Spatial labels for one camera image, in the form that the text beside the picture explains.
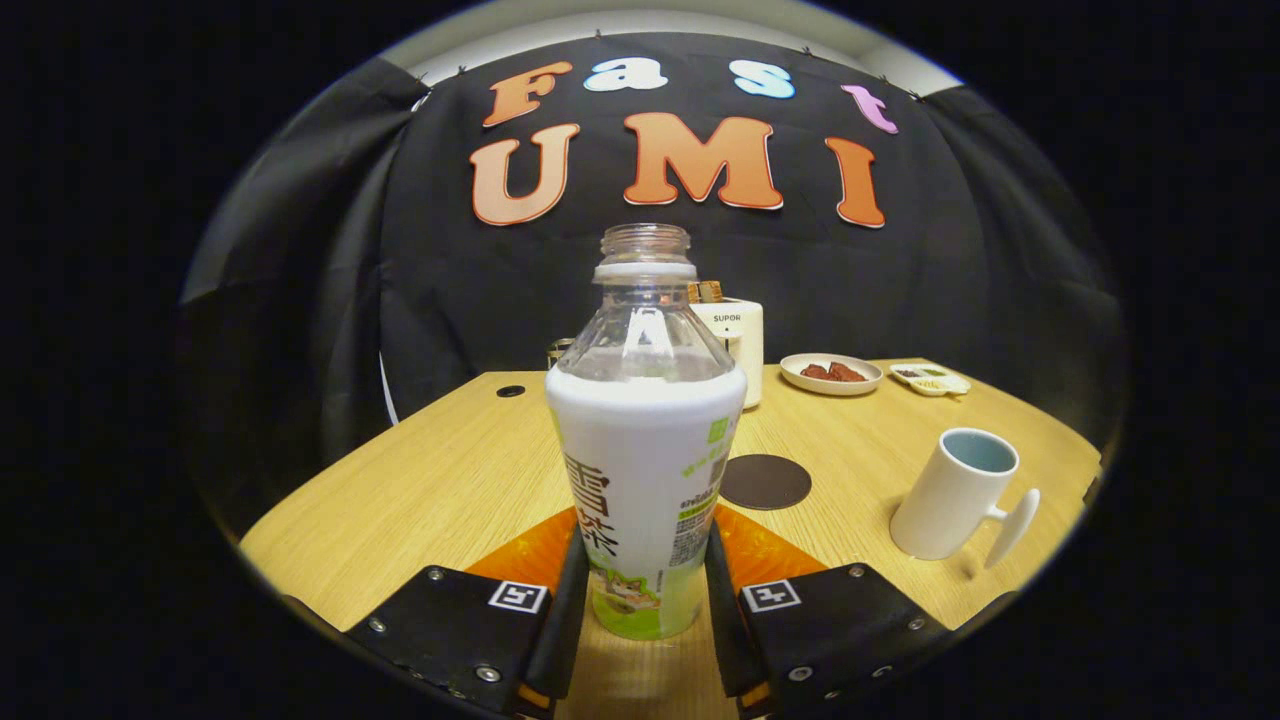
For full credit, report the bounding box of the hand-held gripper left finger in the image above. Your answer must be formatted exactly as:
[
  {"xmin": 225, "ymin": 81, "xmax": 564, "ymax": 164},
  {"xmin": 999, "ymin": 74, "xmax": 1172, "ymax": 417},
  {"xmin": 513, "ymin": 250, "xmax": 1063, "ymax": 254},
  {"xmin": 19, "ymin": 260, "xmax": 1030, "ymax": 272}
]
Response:
[{"xmin": 343, "ymin": 505, "xmax": 591, "ymax": 719}]

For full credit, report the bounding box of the white cup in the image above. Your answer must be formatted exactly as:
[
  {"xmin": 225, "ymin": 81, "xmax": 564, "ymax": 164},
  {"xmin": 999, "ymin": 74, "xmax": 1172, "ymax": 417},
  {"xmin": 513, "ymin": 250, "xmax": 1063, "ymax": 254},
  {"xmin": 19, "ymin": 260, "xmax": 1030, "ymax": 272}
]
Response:
[{"xmin": 889, "ymin": 427, "xmax": 1041, "ymax": 570}]

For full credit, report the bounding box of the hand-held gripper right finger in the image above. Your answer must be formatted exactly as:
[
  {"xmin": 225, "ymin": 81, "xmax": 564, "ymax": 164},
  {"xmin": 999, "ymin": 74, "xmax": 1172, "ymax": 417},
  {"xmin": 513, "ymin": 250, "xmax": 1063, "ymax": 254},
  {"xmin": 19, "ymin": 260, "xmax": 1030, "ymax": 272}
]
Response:
[{"xmin": 703, "ymin": 503, "xmax": 951, "ymax": 719}]

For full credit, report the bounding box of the white green juice bottle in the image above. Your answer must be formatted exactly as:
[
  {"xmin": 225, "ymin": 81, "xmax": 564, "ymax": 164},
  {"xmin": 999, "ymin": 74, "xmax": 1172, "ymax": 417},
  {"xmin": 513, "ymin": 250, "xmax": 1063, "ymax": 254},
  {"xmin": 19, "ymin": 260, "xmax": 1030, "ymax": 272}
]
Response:
[{"xmin": 545, "ymin": 223, "xmax": 748, "ymax": 642}]

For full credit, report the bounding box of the white toaster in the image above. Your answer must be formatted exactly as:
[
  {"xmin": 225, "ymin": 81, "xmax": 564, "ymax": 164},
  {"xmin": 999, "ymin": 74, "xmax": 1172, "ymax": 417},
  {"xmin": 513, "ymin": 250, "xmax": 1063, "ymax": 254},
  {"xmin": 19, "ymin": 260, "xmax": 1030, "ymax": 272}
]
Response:
[{"xmin": 690, "ymin": 297, "xmax": 765, "ymax": 410}]

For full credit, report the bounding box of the dark brown round coaster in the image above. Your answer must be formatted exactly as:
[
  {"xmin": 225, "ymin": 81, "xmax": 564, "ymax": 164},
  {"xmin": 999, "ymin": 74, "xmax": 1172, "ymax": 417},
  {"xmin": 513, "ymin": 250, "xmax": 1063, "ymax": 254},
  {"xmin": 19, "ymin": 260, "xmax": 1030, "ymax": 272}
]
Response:
[{"xmin": 719, "ymin": 454, "xmax": 813, "ymax": 512}]

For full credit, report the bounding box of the white oval plate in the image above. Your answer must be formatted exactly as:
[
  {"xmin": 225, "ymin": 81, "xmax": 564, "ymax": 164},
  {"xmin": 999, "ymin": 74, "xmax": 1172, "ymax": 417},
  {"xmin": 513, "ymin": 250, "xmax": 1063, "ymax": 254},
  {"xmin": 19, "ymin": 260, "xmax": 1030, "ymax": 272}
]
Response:
[{"xmin": 779, "ymin": 352, "xmax": 885, "ymax": 397}]

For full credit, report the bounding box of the white divided condiment dish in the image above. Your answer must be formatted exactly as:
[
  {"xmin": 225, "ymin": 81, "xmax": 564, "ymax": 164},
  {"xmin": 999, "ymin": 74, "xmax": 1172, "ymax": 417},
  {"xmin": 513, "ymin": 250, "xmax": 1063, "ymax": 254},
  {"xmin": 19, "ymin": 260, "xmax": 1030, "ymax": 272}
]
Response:
[{"xmin": 889, "ymin": 362, "xmax": 972, "ymax": 398}]

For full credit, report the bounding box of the black backdrop cloth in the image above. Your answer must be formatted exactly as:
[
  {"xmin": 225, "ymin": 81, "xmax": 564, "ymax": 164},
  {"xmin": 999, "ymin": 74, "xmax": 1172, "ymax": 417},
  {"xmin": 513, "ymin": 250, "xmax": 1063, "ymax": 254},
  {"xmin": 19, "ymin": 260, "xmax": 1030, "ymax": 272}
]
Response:
[{"xmin": 178, "ymin": 30, "xmax": 1131, "ymax": 531}]

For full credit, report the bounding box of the wooden table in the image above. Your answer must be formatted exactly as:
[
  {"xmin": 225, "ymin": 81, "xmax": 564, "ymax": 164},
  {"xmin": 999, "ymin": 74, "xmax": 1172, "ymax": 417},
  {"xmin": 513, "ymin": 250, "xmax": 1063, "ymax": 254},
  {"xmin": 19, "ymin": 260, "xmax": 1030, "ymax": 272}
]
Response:
[{"xmin": 238, "ymin": 358, "xmax": 1103, "ymax": 720}]

